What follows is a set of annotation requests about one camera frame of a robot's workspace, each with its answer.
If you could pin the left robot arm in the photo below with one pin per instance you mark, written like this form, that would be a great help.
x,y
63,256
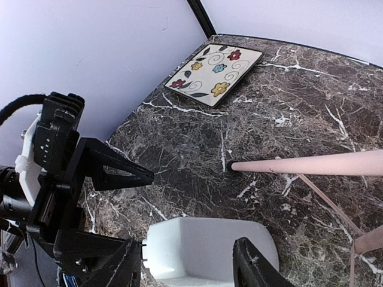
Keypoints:
x,y
56,222

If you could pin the floral patterned tile coaster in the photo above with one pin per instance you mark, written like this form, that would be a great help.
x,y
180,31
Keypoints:
x,y
208,76

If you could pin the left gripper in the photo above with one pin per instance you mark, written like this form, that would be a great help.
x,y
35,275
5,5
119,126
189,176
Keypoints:
x,y
55,221

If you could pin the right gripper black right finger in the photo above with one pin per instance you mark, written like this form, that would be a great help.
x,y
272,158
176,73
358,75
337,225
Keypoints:
x,y
252,269

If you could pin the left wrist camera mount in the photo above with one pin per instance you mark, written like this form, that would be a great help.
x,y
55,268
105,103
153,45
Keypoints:
x,y
49,142

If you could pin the pink folding music stand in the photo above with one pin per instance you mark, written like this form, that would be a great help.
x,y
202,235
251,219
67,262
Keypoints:
x,y
365,163

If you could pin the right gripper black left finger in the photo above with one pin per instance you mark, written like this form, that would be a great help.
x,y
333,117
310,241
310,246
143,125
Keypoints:
x,y
122,269

